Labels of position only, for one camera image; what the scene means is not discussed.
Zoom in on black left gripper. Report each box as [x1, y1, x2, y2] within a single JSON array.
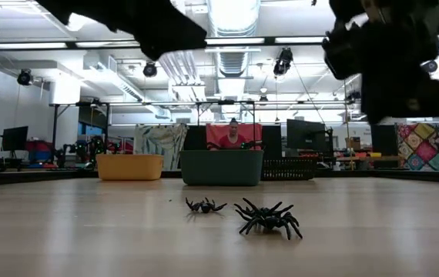
[[69, 0, 208, 62]]

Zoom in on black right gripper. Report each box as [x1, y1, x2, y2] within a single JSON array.
[[329, 0, 439, 125]]

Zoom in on teal plastic bin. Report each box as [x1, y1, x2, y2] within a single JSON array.
[[179, 149, 266, 187]]

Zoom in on black plastic toy spider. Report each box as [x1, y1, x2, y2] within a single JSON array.
[[233, 198, 303, 241], [185, 197, 228, 215]]

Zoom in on black computer monitor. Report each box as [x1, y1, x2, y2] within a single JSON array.
[[183, 125, 208, 151], [260, 125, 283, 155], [2, 125, 30, 152], [286, 118, 327, 151], [370, 124, 399, 157]]

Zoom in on colourful patchwork quilt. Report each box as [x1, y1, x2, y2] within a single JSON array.
[[395, 122, 439, 172]]

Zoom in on cardboard box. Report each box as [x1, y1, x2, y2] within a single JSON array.
[[345, 136, 362, 151]]

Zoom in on wooden desk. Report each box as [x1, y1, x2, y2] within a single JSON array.
[[337, 153, 407, 170]]

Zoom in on leaf print curtain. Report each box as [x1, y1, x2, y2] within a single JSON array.
[[133, 123, 189, 172]]

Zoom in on person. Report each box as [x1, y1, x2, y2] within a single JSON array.
[[219, 118, 250, 151]]

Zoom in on red fabric backdrop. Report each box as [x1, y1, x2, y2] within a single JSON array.
[[206, 122, 263, 151]]

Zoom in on black mesh plastic basket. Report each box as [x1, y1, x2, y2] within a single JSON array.
[[262, 155, 319, 182]]

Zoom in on orange plastic bin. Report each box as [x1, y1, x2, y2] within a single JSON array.
[[96, 154, 165, 182]]

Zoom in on black beam with light strips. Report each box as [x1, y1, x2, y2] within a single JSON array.
[[0, 33, 439, 52]]

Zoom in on thin yellow cord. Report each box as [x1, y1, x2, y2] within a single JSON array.
[[342, 78, 355, 171]]

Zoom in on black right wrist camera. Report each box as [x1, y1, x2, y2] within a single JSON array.
[[321, 23, 365, 81]]

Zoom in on black metal rack frame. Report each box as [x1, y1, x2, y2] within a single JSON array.
[[49, 99, 259, 155]]

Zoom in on black aluminium table frame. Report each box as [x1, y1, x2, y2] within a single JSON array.
[[0, 168, 439, 189]]

